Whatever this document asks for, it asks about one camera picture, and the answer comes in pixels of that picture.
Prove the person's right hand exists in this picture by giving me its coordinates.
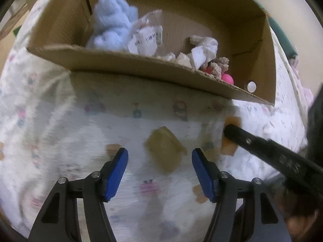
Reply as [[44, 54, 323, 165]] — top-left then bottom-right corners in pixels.
[[284, 189, 321, 231]]

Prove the brown cardboard box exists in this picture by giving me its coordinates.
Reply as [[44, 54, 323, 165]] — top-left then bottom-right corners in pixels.
[[26, 0, 277, 105]]

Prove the white tissue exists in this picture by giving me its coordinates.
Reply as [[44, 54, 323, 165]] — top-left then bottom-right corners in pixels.
[[189, 35, 219, 69]]

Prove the yellow foam block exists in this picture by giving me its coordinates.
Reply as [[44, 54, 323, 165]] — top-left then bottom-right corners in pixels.
[[144, 126, 188, 173]]

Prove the pink ball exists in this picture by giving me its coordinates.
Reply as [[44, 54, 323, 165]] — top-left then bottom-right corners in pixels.
[[220, 73, 235, 85]]

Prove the clear plastic pack white label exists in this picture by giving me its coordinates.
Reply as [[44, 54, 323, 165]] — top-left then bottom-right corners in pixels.
[[127, 9, 164, 56]]

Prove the pink cloth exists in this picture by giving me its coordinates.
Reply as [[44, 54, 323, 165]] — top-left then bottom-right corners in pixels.
[[290, 55, 315, 104]]

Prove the light blue plush toy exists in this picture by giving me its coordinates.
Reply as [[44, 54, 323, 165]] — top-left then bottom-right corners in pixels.
[[86, 0, 139, 53]]

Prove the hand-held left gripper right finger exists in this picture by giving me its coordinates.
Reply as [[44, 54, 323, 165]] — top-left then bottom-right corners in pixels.
[[191, 148, 290, 242]]

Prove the beige bear scrunchie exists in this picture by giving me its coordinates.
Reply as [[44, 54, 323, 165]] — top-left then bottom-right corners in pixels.
[[211, 57, 230, 77]]

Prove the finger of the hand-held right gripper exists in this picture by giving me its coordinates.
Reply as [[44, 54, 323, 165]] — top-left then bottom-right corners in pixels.
[[223, 123, 323, 197]]

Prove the teal headboard cushion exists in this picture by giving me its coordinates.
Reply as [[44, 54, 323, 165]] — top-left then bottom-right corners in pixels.
[[267, 15, 297, 58]]

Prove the white printed quilt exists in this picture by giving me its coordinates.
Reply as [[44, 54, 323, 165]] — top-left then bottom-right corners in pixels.
[[0, 0, 313, 241]]

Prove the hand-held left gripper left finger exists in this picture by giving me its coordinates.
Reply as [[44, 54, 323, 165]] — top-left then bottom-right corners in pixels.
[[28, 147, 129, 242]]

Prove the orange brown cylinder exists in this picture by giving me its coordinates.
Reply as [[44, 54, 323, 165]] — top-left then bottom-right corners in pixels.
[[221, 116, 241, 157]]

